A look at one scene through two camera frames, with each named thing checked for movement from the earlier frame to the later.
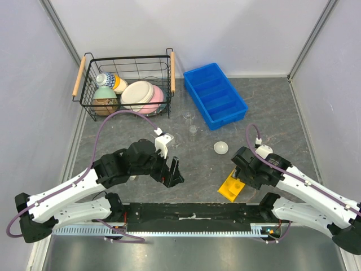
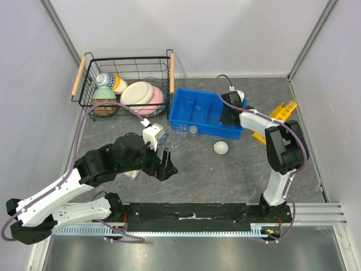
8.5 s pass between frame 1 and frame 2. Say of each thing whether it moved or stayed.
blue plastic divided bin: moved
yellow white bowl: stayed
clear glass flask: moved
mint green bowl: stayed
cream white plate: stayed
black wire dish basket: stayed
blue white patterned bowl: stayed
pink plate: stayed
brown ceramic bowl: stayed
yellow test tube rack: moved
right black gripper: moved
